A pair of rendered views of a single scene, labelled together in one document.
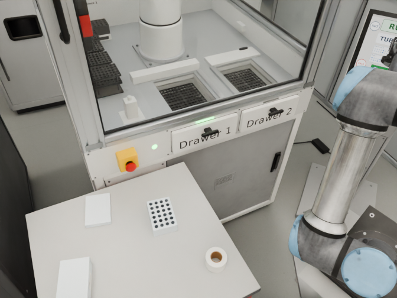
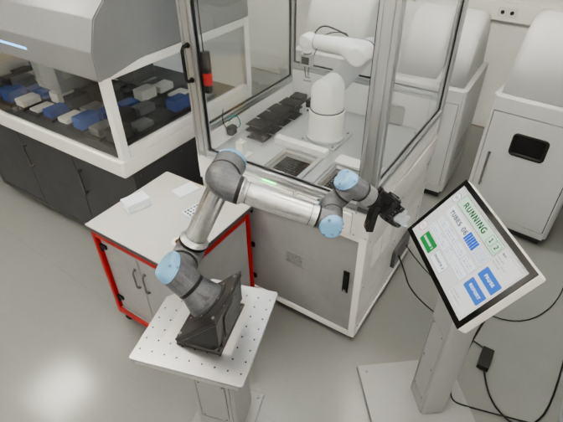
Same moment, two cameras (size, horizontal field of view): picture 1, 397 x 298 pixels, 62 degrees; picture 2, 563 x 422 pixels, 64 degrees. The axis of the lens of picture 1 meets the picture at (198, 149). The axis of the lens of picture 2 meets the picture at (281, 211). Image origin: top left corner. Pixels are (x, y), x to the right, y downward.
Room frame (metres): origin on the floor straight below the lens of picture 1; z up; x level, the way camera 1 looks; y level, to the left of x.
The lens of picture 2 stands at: (0.18, -1.67, 2.19)
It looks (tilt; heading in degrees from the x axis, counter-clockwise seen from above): 38 degrees down; 62
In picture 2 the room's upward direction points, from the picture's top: 1 degrees counter-clockwise
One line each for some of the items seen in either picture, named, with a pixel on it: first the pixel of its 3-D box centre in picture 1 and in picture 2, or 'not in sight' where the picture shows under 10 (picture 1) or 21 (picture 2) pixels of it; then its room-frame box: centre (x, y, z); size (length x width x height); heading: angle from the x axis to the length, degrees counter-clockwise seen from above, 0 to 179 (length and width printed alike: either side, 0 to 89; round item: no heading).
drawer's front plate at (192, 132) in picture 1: (205, 133); (268, 192); (0.99, -0.02, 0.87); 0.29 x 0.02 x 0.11; 118
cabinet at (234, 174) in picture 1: (172, 139); (319, 218); (1.44, 0.16, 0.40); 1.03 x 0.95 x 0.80; 118
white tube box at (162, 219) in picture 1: (161, 216); (196, 212); (0.65, 0.12, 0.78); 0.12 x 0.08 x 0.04; 19
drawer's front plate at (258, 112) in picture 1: (269, 113); (322, 213); (1.14, -0.30, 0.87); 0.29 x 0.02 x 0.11; 118
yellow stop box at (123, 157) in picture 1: (127, 160); not in sight; (0.82, 0.26, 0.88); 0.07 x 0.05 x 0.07; 118
